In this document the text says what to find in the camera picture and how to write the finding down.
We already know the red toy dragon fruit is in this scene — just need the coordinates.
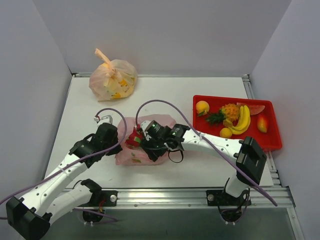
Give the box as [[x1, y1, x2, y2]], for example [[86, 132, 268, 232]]
[[125, 127, 144, 149]]

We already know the pink plastic bag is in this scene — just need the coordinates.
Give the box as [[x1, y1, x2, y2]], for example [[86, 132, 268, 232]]
[[115, 114, 176, 166]]

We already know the orange toy pineapple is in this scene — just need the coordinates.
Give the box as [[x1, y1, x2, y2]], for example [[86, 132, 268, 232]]
[[205, 103, 240, 125]]

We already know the yellow fruit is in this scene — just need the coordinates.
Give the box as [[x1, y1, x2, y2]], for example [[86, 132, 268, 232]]
[[223, 105, 251, 135]]

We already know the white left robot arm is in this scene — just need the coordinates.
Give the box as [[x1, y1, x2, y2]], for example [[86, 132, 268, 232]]
[[5, 123, 122, 240]]

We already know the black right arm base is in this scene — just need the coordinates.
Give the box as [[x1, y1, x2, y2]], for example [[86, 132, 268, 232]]
[[206, 179, 252, 226]]

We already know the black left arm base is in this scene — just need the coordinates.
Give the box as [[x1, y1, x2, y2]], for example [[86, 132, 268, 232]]
[[72, 178, 119, 227]]

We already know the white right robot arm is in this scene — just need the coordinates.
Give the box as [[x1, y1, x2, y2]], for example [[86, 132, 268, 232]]
[[140, 120, 267, 205]]

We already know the orange plastic bag with fruit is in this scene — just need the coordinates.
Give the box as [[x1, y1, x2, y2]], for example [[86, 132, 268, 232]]
[[89, 49, 138, 102]]

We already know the orange fruit with leaf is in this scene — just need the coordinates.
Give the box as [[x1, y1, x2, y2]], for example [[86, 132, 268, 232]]
[[195, 100, 210, 117]]

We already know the small yellow lemon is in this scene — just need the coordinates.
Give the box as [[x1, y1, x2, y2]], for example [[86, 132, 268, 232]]
[[219, 127, 233, 139]]

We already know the red plastic tray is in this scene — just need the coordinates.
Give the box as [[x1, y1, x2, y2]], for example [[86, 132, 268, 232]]
[[192, 95, 283, 151]]

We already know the watermelon slice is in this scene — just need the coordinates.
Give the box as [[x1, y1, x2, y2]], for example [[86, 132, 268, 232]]
[[236, 102, 265, 116]]

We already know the red yellow mango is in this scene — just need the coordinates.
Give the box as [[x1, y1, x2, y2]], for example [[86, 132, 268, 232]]
[[257, 113, 269, 133]]

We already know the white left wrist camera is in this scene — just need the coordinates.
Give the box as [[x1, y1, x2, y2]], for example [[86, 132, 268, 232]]
[[94, 115, 113, 126]]

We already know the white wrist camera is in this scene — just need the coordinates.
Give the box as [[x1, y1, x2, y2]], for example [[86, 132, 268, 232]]
[[94, 115, 113, 126], [136, 120, 151, 136]]

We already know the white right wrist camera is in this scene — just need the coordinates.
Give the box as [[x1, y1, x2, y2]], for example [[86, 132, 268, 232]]
[[136, 120, 151, 136]]

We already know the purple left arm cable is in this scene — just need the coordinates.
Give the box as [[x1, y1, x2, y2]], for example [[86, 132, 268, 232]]
[[0, 107, 128, 221]]

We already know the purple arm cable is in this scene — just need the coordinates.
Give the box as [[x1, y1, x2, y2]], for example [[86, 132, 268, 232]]
[[134, 99, 278, 207], [0, 107, 128, 221]]

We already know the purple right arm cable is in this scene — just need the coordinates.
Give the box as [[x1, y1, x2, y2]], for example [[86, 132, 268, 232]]
[[134, 99, 278, 207]]

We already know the aluminium front rail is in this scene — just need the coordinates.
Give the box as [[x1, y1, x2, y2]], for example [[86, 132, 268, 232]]
[[104, 187, 295, 210]]

